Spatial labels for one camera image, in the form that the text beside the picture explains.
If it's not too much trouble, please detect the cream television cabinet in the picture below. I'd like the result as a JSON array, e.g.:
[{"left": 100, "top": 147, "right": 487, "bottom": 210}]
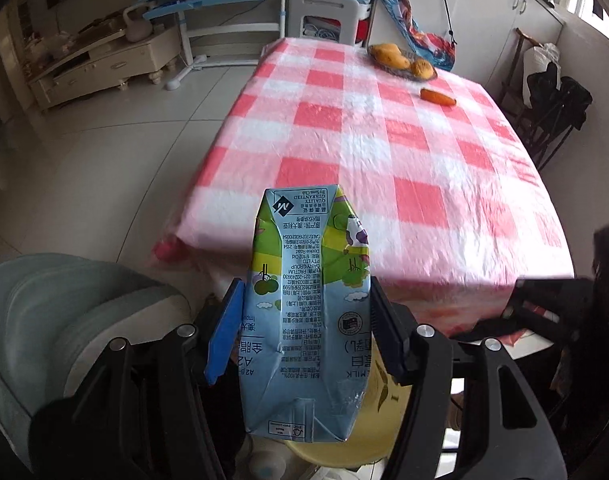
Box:
[{"left": 26, "top": 27, "right": 180, "bottom": 111}]

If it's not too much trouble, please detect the colourful printed bag with strap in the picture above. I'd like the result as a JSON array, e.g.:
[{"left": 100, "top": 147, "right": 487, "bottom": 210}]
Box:
[{"left": 371, "top": 0, "right": 457, "bottom": 72}]

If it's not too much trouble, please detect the blue green milk carton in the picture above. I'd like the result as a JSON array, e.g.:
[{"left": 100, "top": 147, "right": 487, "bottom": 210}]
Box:
[{"left": 238, "top": 184, "right": 374, "bottom": 445}]

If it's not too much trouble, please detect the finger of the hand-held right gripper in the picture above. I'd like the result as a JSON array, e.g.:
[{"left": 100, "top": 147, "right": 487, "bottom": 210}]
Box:
[{"left": 503, "top": 276, "right": 593, "bottom": 343}]

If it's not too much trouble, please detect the dark wooden rack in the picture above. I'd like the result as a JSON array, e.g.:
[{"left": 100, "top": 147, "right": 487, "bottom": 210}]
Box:
[{"left": 499, "top": 27, "right": 540, "bottom": 112}]

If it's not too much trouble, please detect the white plastic stool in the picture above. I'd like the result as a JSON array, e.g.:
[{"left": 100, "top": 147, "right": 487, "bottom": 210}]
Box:
[{"left": 288, "top": 0, "right": 370, "bottom": 49}]

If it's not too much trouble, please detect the plate of yellow mangoes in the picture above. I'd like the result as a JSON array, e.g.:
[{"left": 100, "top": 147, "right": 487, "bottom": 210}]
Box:
[{"left": 367, "top": 43, "right": 439, "bottom": 82}]

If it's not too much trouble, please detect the beige kettlebell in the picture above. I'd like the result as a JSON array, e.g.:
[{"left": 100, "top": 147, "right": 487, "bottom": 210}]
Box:
[{"left": 123, "top": 5, "right": 153, "bottom": 44}]

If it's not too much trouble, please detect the blue study desk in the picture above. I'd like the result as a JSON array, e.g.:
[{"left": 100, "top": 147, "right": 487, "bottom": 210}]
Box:
[{"left": 126, "top": 0, "right": 305, "bottom": 91}]

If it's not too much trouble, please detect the pale green chair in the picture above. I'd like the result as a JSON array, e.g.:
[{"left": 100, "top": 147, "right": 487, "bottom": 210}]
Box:
[{"left": 0, "top": 252, "right": 193, "bottom": 457}]

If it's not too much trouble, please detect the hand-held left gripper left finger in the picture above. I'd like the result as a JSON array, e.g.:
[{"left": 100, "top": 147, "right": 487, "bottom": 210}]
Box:
[{"left": 29, "top": 277, "right": 248, "bottom": 480}]

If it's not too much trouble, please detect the black folding chair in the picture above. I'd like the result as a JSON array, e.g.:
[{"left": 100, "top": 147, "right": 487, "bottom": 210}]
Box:
[{"left": 513, "top": 62, "right": 594, "bottom": 171}]

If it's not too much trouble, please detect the whole orange carrot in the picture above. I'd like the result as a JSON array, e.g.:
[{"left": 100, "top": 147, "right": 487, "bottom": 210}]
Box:
[{"left": 419, "top": 88, "right": 457, "bottom": 107}]

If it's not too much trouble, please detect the white sack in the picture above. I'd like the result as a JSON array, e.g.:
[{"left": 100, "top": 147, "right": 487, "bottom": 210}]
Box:
[{"left": 523, "top": 42, "right": 562, "bottom": 106}]

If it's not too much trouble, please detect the red white checked tablecloth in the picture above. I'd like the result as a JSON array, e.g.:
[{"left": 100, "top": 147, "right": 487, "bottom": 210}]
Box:
[{"left": 152, "top": 37, "right": 575, "bottom": 357}]

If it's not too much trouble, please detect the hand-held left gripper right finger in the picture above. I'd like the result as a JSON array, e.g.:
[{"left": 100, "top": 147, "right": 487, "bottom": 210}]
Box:
[{"left": 368, "top": 276, "right": 570, "bottom": 480}]

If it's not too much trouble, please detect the white cabinet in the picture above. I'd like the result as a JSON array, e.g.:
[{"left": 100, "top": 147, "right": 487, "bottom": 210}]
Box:
[{"left": 369, "top": 0, "right": 568, "bottom": 87}]

